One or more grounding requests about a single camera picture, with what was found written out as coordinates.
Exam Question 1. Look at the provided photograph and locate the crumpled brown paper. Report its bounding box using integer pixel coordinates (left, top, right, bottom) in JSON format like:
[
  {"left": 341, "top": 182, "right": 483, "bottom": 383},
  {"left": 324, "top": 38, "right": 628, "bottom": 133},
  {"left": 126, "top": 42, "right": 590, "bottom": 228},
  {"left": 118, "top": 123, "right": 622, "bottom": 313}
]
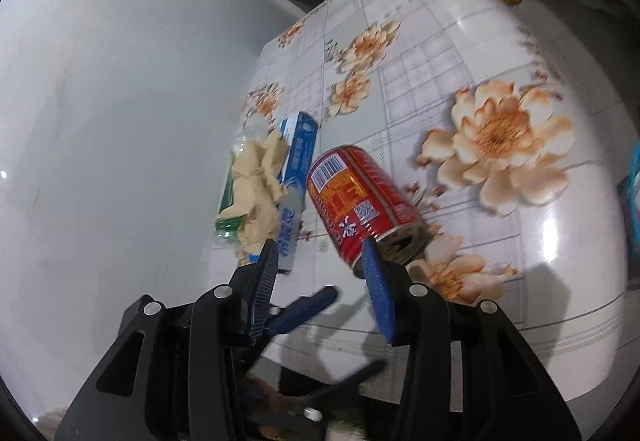
[{"left": 232, "top": 130, "right": 291, "bottom": 267}]

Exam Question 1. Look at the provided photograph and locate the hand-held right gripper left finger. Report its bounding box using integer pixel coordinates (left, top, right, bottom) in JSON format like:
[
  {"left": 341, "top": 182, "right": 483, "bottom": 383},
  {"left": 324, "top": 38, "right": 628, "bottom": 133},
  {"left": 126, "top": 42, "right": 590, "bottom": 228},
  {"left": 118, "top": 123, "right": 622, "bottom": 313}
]
[{"left": 54, "top": 238, "right": 280, "bottom": 441}]

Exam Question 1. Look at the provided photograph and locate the blue plastic basket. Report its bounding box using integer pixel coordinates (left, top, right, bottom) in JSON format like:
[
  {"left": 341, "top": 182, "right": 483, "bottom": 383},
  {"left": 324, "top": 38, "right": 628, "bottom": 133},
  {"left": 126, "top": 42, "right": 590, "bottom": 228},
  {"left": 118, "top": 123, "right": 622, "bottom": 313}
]
[{"left": 617, "top": 138, "right": 640, "bottom": 242}]

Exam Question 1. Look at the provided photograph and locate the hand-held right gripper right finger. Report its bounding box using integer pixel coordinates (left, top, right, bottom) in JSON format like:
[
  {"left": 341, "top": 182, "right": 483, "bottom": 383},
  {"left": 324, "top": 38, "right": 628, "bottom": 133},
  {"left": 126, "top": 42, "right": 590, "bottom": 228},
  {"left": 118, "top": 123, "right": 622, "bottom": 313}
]
[{"left": 361, "top": 238, "right": 583, "bottom": 441}]

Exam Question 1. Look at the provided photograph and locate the red drink can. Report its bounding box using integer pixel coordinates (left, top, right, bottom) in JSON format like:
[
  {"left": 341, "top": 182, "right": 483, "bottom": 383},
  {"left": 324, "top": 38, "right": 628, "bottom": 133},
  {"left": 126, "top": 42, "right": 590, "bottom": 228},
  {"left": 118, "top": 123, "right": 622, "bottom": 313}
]
[{"left": 306, "top": 146, "right": 430, "bottom": 279}]

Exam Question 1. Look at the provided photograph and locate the clear bottle green label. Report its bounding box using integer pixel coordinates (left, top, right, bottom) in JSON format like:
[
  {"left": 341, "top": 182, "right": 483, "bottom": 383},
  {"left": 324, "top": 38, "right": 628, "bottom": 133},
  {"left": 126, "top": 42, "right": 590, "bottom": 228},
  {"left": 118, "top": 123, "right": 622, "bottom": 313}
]
[{"left": 215, "top": 113, "right": 271, "bottom": 247}]

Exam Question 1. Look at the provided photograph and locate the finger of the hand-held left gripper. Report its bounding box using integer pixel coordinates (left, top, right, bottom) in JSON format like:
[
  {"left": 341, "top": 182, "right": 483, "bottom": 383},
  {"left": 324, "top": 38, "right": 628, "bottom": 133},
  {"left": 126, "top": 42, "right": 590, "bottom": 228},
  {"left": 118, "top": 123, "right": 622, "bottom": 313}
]
[
  {"left": 280, "top": 360, "right": 387, "bottom": 422},
  {"left": 265, "top": 285, "right": 339, "bottom": 338}
]

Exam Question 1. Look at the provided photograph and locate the blue white toothpaste box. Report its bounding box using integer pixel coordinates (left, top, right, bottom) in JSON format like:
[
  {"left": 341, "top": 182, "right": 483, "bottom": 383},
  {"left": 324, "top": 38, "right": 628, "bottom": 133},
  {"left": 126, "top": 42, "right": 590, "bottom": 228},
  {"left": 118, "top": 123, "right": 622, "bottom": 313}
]
[{"left": 276, "top": 112, "right": 321, "bottom": 274}]

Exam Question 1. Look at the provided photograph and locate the floral tablecloth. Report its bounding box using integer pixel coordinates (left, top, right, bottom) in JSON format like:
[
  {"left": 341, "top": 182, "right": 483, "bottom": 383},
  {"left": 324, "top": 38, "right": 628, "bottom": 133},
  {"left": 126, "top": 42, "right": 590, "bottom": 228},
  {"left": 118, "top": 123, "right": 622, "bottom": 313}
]
[{"left": 202, "top": 0, "right": 631, "bottom": 414}]

